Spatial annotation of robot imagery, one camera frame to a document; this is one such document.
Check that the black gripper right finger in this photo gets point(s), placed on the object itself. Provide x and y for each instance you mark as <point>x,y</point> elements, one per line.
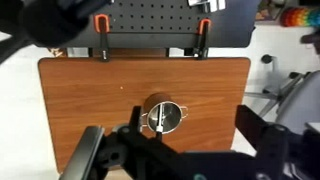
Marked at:
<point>251,128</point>

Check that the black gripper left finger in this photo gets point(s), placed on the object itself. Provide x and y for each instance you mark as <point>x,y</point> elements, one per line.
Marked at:
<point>136,120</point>

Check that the black and white marker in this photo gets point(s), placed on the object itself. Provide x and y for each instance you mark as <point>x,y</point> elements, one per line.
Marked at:
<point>161,116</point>

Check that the small stainless steel pot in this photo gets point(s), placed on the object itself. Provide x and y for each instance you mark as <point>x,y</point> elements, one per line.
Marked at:
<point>171,116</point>

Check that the grey office chair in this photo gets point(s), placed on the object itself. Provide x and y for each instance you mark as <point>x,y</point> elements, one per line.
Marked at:
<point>300,100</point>

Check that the orange and black bar clamp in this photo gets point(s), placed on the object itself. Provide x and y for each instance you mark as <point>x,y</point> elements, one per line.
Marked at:
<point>203,33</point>
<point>101,33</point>

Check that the black perforated breadboard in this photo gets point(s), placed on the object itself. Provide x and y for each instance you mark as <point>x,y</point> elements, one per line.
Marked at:
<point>150,20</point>

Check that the rainbow coloured toy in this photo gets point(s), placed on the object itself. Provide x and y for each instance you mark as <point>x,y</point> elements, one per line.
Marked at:
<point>298,16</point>

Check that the aluminium extrusion rail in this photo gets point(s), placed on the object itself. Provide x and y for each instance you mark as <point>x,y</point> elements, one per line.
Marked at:
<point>205,4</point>

